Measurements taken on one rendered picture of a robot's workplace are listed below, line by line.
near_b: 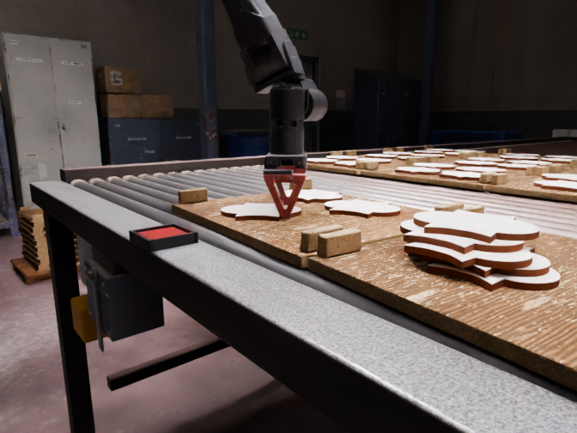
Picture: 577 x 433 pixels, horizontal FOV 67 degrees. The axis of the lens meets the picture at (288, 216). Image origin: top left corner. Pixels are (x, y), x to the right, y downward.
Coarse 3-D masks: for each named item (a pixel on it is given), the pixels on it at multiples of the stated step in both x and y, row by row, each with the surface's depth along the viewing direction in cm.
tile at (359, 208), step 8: (344, 200) 83; (352, 200) 83; (360, 200) 83; (328, 208) 78; (336, 208) 75; (344, 208) 75; (352, 208) 75; (360, 208) 75; (368, 208) 75; (376, 208) 75; (384, 208) 75; (392, 208) 75; (368, 216) 71
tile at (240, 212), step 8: (224, 208) 75; (232, 208) 75; (240, 208) 75; (248, 208) 75; (256, 208) 75; (264, 208) 75; (272, 208) 75; (296, 208) 75; (232, 216) 72; (240, 216) 70; (248, 216) 70; (256, 216) 70; (264, 216) 70; (272, 216) 70; (280, 216) 71
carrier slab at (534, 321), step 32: (320, 256) 52; (352, 256) 52; (384, 256) 52; (416, 256) 52; (544, 256) 52; (576, 256) 52; (352, 288) 45; (384, 288) 42; (416, 288) 42; (448, 288) 42; (480, 288) 42; (576, 288) 42; (448, 320) 36; (480, 320) 35; (512, 320) 35; (544, 320) 35; (576, 320) 35; (512, 352) 32; (544, 352) 30; (576, 352) 30; (576, 384) 28
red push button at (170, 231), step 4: (168, 228) 68; (172, 228) 68; (140, 232) 65; (144, 232) 65; (148, 232) 65; (152, 232) 65; (156, 232) 65; (160, 232) 65; (164, 232) 65; (168, 232) 65; (172, 232) 65; (176, 232) 65; (180, 232) 65; (184, 232) 65; (148, 236) 63; (152, 236) 63; (156, 236) 63; (160, 236) 63; (164, 236) 63
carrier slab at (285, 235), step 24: (192, 216) 76; (216, 216) 73; (312, 216) 73; (336, 216) 73; (360, 216) 73; (384, 216) 73; (408, 216) 73; (240, 240) 63; (264, 240) 59; (288, 240) 59; (384, 240) 60
